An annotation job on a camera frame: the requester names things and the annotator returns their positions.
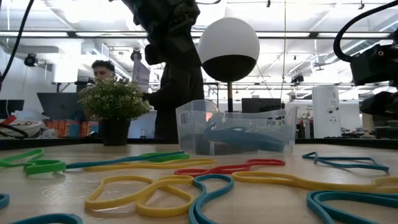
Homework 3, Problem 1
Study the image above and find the dark open laptop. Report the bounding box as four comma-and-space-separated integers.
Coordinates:
37, 92, 82, 121

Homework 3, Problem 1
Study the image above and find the clear plastic bag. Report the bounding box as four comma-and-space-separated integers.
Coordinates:
12, 108, 43, 123

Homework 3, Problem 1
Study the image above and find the green rubber band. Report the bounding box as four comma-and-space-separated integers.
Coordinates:
23, 159, 67, 176
139, 152, 191, 163
0, 149, 45, 169

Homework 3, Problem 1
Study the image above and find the clear plastic bin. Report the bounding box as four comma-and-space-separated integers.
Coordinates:
175, 99, 299, 157

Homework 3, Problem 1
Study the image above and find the red rubber band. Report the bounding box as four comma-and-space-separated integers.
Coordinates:
173, 158, 286, 178

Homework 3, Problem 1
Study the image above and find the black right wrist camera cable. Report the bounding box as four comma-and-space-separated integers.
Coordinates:
332, 0, 398, 63

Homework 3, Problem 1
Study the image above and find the white bowl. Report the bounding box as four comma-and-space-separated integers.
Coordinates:
0, 119, 43, 139

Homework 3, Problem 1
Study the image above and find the thin blue rubber band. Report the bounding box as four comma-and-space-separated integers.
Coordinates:
302, 151, 391, 174

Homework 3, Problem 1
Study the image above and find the twisted yellow rubber band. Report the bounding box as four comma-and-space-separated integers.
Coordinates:
84, 174, 195, 218

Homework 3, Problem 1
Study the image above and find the black wide monitor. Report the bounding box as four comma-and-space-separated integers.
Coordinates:
241, 98, 282, 113

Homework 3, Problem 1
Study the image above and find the red-handled tool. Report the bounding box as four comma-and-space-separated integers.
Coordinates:
0, 114, 18, 127

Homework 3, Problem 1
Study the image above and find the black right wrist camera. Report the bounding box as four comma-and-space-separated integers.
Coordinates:
350, 42, 398, 87

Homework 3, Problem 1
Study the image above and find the orange cardboard box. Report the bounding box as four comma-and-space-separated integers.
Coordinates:
80, 120, 100, 138
45, 119, 81, 138

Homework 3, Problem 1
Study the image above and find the long yellow rubber band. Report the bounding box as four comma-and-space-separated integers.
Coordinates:
231, 170, 398, 194
82, 158, 216, 173

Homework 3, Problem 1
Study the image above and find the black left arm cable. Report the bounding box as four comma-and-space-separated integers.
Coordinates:
0, 0, 35, 91

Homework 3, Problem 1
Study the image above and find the white pillar with sockets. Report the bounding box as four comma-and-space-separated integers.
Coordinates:
312, 85, 341, 139

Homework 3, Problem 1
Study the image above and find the potted green plant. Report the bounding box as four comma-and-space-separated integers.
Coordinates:
77, 76, 152, 146

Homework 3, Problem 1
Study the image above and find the person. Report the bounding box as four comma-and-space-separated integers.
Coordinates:
91, 59, 116, 82
142, 63, 205, 140

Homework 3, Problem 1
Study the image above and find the white globe table lamp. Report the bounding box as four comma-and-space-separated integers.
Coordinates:
192, 17, 261, 156

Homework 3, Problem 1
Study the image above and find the dark computer monitor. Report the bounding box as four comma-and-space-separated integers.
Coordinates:
0, 99, 25, 119

